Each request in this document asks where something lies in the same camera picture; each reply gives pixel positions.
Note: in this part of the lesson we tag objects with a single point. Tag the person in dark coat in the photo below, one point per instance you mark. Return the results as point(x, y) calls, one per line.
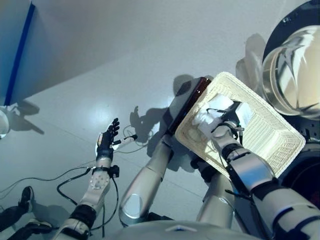
point(27, 225)

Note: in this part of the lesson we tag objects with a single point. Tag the silver left robot leg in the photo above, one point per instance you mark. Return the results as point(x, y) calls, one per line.
point(145, 180)

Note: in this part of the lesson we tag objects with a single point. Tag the round glass washer door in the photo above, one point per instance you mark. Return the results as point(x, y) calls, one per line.
point(292, 75)

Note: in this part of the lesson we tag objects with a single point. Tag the dark glossy stool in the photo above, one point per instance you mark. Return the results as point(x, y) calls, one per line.
point(190, 100)

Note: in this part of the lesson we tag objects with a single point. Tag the silver right robot leg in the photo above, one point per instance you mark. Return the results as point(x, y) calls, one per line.
point(217, 200)

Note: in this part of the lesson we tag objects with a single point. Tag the white cloth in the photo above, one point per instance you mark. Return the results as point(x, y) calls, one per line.
point(222, 102)

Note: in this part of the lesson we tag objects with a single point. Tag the silver robot leg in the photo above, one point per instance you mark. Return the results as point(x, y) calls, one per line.
point(145, 180)
point(217, 200)

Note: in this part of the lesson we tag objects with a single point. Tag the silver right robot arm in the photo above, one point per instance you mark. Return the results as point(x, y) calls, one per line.
point(255, 172)

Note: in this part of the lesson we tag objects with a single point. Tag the white round object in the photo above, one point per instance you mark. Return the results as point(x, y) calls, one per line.
point(3, 122)

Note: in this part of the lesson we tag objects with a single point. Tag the dark grey washing machine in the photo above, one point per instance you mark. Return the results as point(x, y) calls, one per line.
point(307, 170)

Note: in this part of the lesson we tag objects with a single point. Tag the cream woven tray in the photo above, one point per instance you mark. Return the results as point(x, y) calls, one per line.
point(270, 135)

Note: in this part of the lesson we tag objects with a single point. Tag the silver robot torso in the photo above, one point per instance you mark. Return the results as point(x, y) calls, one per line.
point(180, 231)

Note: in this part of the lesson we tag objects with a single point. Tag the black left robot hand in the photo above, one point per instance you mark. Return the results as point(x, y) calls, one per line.
point(106, 145)

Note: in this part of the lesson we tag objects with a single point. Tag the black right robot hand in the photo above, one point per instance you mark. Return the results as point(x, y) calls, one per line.
point(230, 116)

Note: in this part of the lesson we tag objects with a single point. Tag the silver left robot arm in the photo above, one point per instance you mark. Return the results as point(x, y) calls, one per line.
point(98, 182)

